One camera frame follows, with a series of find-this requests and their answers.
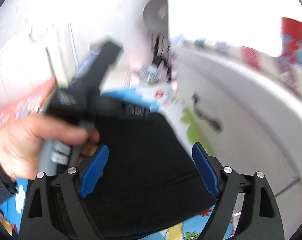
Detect black pants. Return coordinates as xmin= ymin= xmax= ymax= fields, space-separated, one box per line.
xmin=84 ymin=113 xmax=215 ymax=239

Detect person left hand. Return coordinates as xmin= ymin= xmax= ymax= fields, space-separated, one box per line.
xmin=0 ymin=114 xmax=100 ymax=180

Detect pink floral blanket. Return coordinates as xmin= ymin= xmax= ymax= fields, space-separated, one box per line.
xmin=0 ymin=77 xmax=56 ymax=129

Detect white cabinet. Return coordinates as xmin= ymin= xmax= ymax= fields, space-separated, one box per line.
xmin=175 ymin=47 xmax=302 ymax=239

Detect silver spot lamp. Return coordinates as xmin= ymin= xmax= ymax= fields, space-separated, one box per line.
xmin=139 ymin=66 xmax=162 ymax=83

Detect blue cartoon bed sheet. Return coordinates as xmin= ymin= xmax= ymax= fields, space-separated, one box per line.
xmin=0 ymin=86 xmax=242 ymax=240

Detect grey round fan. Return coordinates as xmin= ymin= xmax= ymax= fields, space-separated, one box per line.
xmin=143 ymin=0 xmax=168 ymax=36

